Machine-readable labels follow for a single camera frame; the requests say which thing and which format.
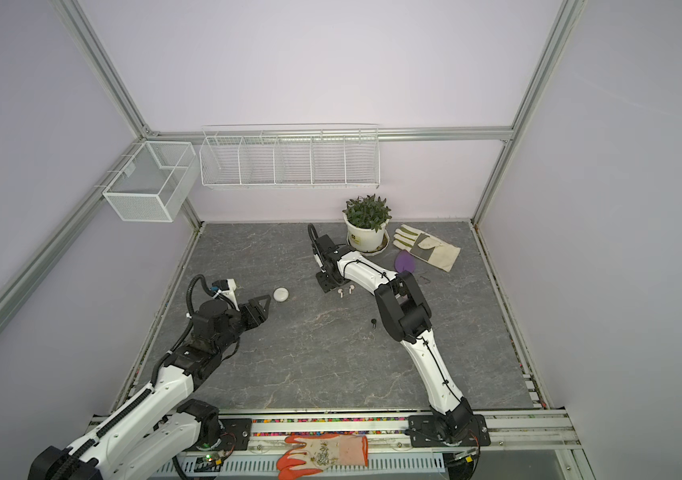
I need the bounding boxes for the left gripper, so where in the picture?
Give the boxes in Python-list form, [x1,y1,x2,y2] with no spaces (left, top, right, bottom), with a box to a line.
[214,295,270,354]

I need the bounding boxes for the white earbud charging case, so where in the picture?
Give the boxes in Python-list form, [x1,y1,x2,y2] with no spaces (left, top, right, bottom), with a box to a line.
[273,287,289,303]

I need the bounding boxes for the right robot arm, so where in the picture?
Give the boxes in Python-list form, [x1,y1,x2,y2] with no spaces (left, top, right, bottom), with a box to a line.
[307,224,491,448]

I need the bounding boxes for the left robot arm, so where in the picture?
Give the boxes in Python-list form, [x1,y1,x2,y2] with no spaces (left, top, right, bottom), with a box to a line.
[28,274,272,479]

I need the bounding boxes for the potted green plant white pot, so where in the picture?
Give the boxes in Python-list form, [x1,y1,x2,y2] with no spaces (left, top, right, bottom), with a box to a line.
[343,194,392,253]

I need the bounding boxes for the beige gardening glove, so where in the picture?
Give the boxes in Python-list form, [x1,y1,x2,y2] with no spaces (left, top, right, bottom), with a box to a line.
[393,224,461,272]

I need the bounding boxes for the red white work glove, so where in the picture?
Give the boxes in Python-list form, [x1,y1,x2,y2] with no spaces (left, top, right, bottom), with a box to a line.
[276,434,369,480]

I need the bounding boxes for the white mesh box basket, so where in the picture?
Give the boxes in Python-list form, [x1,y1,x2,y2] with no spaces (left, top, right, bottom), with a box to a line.
[103,141,200,223]

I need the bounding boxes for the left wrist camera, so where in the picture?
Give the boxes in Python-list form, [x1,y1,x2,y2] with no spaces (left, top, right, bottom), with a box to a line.
[210,279,238,310]

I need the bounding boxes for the white wire shelf basket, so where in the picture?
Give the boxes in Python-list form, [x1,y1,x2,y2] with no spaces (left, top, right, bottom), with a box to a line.
[199,123,381,188]

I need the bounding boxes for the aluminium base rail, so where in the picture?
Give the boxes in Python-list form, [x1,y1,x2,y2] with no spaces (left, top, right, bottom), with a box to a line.
[79,409,583,452]

